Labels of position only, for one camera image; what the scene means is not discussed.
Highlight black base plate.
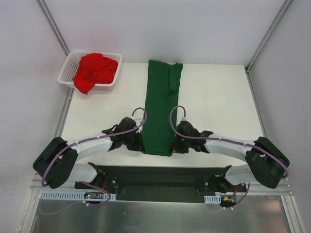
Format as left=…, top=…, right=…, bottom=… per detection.
left=74, top=165, right=251, bottom=201

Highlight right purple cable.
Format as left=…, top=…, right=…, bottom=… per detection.
left=169, top=106, right=290, bottom=212

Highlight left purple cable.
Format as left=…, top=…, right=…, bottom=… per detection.
left=41, top=107, right=148, bottom=207

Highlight left slotted cable duct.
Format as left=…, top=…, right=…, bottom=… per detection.
left=41, top=191, right=117, bottom=201

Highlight red t shirt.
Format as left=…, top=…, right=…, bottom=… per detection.
left=72, top=53, right=118, bottom=95

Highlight right slotted cable duct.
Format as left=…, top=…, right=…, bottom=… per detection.
left=204, top=195, right=222, bottom=204

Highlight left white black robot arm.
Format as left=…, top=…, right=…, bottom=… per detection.
left=33, top=117, right=140, bottom=189

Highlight purple cable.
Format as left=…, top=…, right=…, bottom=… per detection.
left=169, top=106, right=290, bottom=212
left=41, top=107, right=148, bottom=207

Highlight aluminium corner post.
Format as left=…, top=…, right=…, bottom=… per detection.
left=36, top=0, right=70, bottom=56
left=245, top=0, right=294, bottom=74

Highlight green t shirt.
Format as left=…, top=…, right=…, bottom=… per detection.
left=142, top=60, right=183, bottom=157

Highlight aluminium rail frame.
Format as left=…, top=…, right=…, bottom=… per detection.
left=30, top=173, right=294, bottom=196

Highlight slotted cable duct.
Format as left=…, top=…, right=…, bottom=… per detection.
left=41, top=191, right=117, bottom=201
left=204, top=195, right=222, bottom=204

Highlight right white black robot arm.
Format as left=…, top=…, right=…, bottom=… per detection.
left=173, top=120, right=290, bottom=192

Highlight white plastic basket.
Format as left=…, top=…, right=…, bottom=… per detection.
left=57, top=50, right=122, bottom=91

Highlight left aluminium corner post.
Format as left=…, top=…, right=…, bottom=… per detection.
left=36, top=0, right=70, bottom=56

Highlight right aluminium corner post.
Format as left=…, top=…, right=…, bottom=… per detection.
left=245, top=0, right=294, bottom=74

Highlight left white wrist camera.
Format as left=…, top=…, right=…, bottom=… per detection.
left=131, top=116, right=144, bottom=124

